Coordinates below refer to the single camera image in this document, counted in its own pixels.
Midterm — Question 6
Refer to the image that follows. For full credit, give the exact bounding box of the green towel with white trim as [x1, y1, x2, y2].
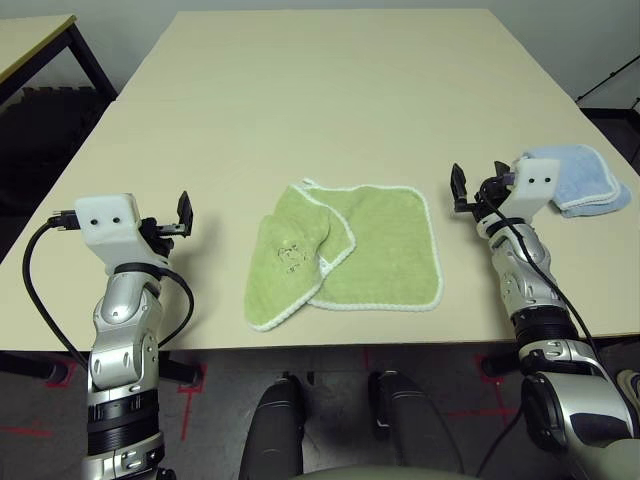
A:
[243, 177, 445, 333]

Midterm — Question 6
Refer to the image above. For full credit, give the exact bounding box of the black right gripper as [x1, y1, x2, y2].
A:
[450, 160, 512, 224]

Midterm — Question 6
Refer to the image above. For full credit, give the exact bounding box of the black tripod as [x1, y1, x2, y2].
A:
[574, 59, 640, 109]

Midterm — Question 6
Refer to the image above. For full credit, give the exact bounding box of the beige side table black frame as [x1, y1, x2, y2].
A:
[0, 13, 119, 109]

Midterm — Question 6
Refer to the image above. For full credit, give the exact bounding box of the black table foot bar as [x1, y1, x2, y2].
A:
[0, 351, 69, 386]
[158, 352, 207, 394]

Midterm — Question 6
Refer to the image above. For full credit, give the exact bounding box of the dark left robot leg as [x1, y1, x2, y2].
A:
[239, 377, 307, 480]

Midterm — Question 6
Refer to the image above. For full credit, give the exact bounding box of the folded light blue towel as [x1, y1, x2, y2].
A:
[519, 143, 633, 220]

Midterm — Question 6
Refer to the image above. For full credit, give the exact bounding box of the black foam floor mat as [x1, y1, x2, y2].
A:
[0, 87, 116, 216]

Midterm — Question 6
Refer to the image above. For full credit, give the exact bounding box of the dark right robot leg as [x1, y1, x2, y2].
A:
[368, 369, 464, 480]

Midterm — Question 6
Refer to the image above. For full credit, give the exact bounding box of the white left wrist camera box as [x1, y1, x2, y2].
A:
[74, 192, 171, 266]

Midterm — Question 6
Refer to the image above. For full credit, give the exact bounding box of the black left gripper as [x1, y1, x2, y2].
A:
[137, 190, 196, 259]

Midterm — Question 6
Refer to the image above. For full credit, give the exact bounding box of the black low platform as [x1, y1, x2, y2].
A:
[579, 107, 640, 174]

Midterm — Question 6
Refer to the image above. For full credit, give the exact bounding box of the dark robot leg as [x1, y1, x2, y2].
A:
[368, 369, 464, 480]
[239, 377, 307, 480]

